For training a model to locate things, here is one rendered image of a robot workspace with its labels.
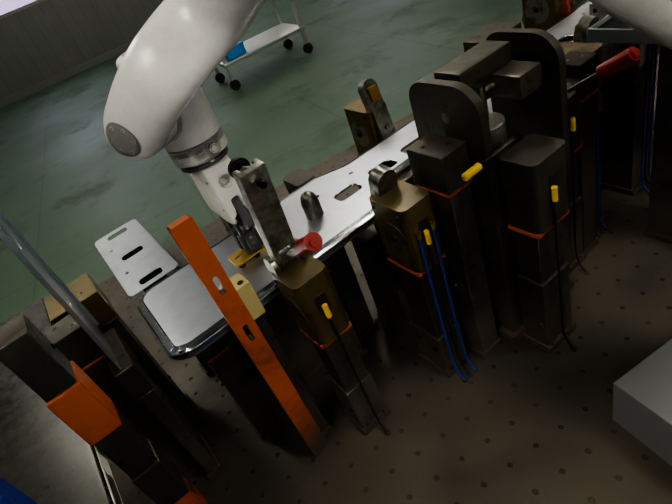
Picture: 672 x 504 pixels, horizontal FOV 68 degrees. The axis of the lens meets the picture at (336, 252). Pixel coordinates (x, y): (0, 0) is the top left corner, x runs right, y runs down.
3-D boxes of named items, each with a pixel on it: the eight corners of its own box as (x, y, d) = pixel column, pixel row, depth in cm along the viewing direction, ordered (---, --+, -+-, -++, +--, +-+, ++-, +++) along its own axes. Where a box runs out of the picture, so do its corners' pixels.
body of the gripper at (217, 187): (236, 143, 70) (267, 208, 76) (208, 132, 77) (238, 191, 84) (190, 171, 67) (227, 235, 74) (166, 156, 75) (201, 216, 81)
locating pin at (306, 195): (319, 214, 91) (307, 184, 87) (329, 219, 88) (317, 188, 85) (306, 224, 90) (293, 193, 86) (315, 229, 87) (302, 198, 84)
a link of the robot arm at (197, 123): (198, 152, 66) (230, 118, 72) (145, 53, 58) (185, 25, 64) (151, 159, 69) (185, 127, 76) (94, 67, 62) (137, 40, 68)
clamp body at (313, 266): (368, 391, 93) (302, 246, 73) (404, 422, 86) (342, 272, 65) (342, 415, 91) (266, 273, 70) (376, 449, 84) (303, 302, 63)
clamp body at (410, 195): (441, 337, 97) (395, 176, 76) (485, 366, 89) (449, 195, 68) (417, 359, 95) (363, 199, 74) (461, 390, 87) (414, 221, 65)
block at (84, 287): (187, 395, 107) (86, 271, 85) (202, 417, 101) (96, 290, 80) (155, 420, 104) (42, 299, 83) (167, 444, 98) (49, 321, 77)
